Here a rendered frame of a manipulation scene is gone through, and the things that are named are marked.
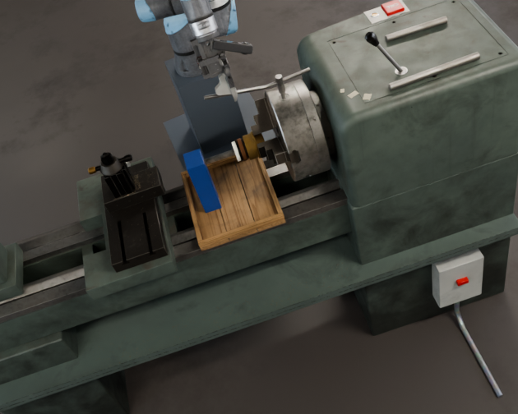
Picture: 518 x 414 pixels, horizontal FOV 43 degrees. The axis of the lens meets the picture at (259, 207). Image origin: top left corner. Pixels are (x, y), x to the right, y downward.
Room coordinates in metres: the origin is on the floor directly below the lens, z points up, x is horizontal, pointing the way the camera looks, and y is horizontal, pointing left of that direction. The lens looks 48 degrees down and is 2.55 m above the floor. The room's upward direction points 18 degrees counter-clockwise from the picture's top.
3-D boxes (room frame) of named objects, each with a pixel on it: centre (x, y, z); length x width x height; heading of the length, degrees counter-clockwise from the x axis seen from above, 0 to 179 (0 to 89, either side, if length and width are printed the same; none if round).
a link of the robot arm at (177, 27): (2.12, 0.05, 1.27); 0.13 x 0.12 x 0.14; 82
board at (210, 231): (1.60, 0.08, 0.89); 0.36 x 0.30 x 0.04; 1
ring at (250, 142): (1.60, -0.04, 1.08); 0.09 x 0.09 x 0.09; 1
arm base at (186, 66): (2.12, 0.06, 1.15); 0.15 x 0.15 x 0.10
